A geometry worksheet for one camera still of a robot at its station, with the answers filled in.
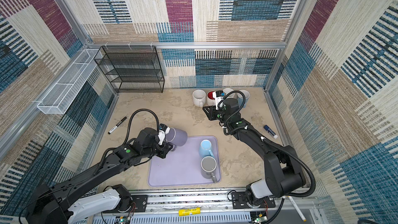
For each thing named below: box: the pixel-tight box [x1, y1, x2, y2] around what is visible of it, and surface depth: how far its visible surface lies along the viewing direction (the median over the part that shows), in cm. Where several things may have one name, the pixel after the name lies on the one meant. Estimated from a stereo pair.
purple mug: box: [165, 127, 188, 152], surface depth 79 cm
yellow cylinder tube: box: [178, 207, 201, 217], surface depth 71 cm
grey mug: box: [200, 156, 218, 184], surface depth 76 cm
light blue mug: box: [199, 139, 215, 158], surface depth 83 cm
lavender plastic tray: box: [147, 135, 222, 187], surface depth 84 cm
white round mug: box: [206, 90, 217, 107], surface depth 108 cm
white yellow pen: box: [287, 196, 307, 222], surface depth 72 cm
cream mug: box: [192, 89, 207, 108], surface depth 108 cm
